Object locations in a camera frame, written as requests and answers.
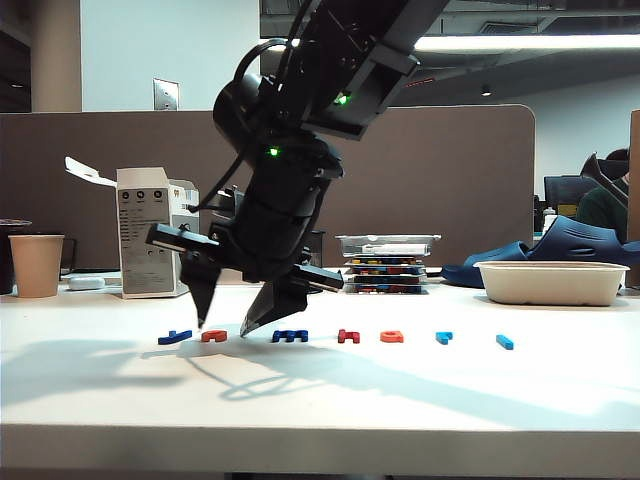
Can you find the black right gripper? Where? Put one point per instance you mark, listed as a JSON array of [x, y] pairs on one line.
[[275, 240]]

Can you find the orange letter c magnet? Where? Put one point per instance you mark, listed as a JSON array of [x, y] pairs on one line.
[[212, 338]]

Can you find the orange letter a magnet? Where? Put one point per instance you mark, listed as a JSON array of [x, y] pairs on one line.
[[395, 339]]

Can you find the light blue letter r magnet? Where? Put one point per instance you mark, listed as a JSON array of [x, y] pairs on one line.
[[441, 338]]

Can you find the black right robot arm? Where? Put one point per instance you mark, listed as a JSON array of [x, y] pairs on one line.
[[350, 50]]

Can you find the dark blue letter m magnet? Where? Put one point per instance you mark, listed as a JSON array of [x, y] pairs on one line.
[[286, 334]]

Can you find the dark blue letter y magnet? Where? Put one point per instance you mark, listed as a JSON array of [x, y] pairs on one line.
[[174, 338]]

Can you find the red letter h magnet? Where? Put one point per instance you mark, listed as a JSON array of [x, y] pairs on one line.
[[342, 337]]

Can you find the teal letter magnet tray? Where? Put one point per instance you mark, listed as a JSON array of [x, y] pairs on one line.
[[385, 280], [385, 270], [380, 261]]

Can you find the stack of clear letter boxes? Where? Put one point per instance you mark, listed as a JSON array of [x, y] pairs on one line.
[[385, 290]]

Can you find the light blue letter l magnet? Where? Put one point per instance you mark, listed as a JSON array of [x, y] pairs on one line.
[[505, 342]]

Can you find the black mesh pen holder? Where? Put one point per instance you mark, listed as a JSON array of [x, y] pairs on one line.
[[317, 250]]

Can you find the white face mask box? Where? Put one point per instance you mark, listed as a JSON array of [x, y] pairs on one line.
[[140, 270]]

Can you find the clear plastic case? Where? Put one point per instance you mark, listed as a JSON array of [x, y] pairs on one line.
[[350, 242]]

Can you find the small white plastic device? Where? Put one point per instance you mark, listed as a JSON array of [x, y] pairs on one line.
[[86, 283]]

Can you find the white marker inside case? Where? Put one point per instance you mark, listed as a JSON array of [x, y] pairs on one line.
[[395, 249]]

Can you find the brown paper cup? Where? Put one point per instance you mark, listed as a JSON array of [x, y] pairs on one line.
[[36, 266]]

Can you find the brown desk partition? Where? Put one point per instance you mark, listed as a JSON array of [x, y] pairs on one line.
[[450, 175]]

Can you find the dark blue rubber slipper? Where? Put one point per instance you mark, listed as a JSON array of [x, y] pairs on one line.
[[575, 239], [495, 251]]

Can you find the beige pulp food container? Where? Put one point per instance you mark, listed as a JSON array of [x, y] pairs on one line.
[[550, 286]]

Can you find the small white bottle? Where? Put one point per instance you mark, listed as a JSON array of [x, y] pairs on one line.
[[550, 219]]

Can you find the black computer monitor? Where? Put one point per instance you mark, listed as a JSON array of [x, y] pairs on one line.
[[562, 191]]

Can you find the person in green sweater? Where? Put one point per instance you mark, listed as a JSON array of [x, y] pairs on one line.
[[602, 215]]

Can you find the long ceiling light strip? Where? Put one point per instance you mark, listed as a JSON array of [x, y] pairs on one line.
[[525, 42]]

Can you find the dark grey chair headrest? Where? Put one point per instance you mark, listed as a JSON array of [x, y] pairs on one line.
[[602, 171]]

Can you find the brown wooden panel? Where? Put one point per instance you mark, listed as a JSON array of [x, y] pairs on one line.
[[635, 200]]

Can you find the metal wall switch plate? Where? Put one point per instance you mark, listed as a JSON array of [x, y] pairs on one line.
[[166, 94]]

